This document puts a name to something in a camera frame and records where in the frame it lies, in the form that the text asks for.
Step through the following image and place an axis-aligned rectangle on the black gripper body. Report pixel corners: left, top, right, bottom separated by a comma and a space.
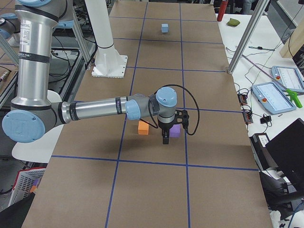
158, 109, 189, 136

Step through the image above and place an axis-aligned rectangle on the light blue foam block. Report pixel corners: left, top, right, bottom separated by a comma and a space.
161, 23, 169, 33

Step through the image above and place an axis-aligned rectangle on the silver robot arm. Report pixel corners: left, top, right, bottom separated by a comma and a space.
2, 0, 189, 144

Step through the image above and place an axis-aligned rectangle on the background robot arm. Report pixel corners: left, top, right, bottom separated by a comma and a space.
0, 13, 20, 39

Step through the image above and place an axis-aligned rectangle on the purple foam block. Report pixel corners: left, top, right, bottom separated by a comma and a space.
169, 124, 181, 138

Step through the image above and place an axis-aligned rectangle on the orange foam block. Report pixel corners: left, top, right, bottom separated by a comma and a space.
138, 121, 149, 135

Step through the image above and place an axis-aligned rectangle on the near teach pendant tablet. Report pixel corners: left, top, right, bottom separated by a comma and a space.
252, 82, 296, 114

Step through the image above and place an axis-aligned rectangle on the teach pendant tablet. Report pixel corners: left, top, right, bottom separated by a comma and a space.
271, 66, 304, 92
252, 82, 296, 114

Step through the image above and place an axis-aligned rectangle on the green bean bag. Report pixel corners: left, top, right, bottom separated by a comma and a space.
227, 18, 240, 27

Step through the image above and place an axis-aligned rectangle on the black monitor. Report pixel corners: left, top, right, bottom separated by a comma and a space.
266, 118, 304, 190

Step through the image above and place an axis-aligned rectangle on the far teach pendant tablet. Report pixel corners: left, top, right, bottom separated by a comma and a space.
271, 66, 304, 92

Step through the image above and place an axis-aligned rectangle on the red bottle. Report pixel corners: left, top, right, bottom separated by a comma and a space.
217, 0, 228, 22

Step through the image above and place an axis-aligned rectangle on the white chair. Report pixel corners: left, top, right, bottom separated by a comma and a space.
11, 89, 64, 164

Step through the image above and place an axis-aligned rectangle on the white plastic basket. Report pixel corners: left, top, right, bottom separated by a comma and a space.
8, 167, 46, 206

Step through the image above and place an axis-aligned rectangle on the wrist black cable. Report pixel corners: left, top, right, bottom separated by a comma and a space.
139, 84, 200, 136

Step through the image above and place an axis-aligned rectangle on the green handled reacher grabber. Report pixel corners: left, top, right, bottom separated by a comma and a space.
242, 55, 304, 108

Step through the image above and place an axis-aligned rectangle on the aluminium frame post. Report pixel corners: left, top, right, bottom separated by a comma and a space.
227, 0, 270, 75

